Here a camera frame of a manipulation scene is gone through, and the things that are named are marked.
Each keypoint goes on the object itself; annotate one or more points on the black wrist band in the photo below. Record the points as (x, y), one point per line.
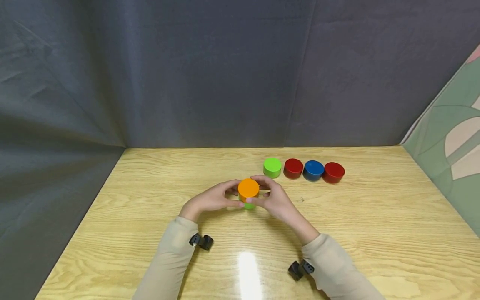
(202, 241)
(300, 269)

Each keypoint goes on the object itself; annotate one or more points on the person's right forearm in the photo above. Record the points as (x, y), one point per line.
(337, 271)

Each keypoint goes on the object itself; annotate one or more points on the person's right hand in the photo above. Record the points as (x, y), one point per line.
(281, 206)

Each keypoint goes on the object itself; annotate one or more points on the person's right thumb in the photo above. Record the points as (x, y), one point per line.
(257, 202)

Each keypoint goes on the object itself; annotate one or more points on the person's left hand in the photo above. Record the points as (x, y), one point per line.
(210, 200)

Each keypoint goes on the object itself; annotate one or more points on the orange round block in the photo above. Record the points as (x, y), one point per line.
(248, 188)

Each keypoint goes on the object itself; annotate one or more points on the person's right fingers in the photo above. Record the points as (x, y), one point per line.
(265, 192)

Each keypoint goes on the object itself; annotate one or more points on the green round block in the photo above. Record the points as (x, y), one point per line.
(249, 206)
(272, 167)

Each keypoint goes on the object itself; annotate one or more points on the person's left thumb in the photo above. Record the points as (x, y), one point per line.
(232, 203)

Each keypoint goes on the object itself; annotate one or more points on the red round block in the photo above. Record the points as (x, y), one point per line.
(333, 172)
(293, 168)

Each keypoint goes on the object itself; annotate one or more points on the blue round block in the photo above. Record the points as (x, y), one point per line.
(313, 170)

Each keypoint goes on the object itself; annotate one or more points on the person's right index finger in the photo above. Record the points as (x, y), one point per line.
(262, 179)

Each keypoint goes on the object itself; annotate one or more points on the person's left forearm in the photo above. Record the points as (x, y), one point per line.
(168, 262)

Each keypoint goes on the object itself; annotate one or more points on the person's left index finger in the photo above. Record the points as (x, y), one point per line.
(231, 184)

